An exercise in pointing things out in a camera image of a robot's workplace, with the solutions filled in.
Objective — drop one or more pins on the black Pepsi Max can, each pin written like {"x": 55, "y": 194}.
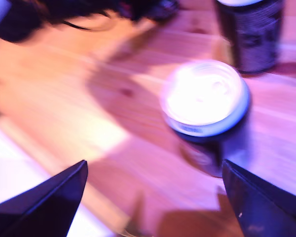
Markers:
{"x": 202, "y": 98}
{"x": 251, "y": 37}

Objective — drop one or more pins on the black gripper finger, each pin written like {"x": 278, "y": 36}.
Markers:
{"x": 34, "y": 212}
{"x": 269, "y": 209}

